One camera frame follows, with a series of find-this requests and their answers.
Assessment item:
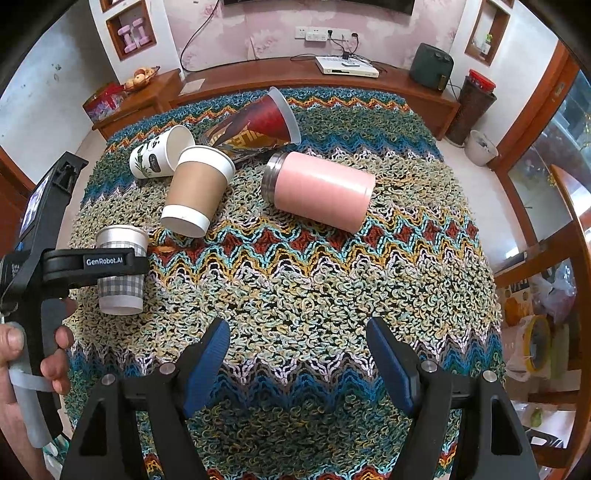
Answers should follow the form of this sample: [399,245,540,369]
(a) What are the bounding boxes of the black wall television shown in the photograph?
[221,0,416,16]

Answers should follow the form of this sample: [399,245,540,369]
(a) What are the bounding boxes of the person's left hand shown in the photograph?
[1,324,74,479]

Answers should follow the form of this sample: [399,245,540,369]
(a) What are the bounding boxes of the colourful knitted table cloth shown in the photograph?
[65,87,505,479]

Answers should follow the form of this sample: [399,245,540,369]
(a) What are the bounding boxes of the dark woven waste basket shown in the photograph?
[446,69,497,146]

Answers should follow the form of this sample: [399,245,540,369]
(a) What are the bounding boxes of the pink dumbbells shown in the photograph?
[117,17,151,54]

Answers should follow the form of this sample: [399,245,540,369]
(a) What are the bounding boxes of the white ceramic pot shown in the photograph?
[464,130,498,167]

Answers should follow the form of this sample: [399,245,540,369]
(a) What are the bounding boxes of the red gift box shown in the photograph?
[82,82,125,124]

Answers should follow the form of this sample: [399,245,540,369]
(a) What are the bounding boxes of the pink steel tumbler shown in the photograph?
[262,152,376,234]

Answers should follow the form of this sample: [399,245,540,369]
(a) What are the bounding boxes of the white leaf print paper cup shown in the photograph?
[128,125,195,179]

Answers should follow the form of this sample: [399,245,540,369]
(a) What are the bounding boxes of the white set-top box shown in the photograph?
[315,56,380,78]

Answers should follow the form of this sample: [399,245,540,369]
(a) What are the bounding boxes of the dark green speaker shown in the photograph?
[409,43,454,92]

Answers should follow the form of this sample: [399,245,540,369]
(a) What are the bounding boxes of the white power strip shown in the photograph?
[294,26,353,43]

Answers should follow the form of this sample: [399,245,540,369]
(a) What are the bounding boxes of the grey gingham paper cup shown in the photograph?
[96,225,148,316]

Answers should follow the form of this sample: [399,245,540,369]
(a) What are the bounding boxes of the wooden door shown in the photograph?
[0,148,35,256]

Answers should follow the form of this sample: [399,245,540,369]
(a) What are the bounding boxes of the fruit basket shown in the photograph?
[122,66,160,93]

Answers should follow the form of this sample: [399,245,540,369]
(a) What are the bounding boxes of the red printed plastic cup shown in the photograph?
[199,87,301,164]

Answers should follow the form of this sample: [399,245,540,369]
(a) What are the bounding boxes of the yellow tape roll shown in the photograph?
[523,315,552,374]

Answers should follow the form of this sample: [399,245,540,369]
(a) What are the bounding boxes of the brown sleeve paper cup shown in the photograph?
[160,145,235,238]

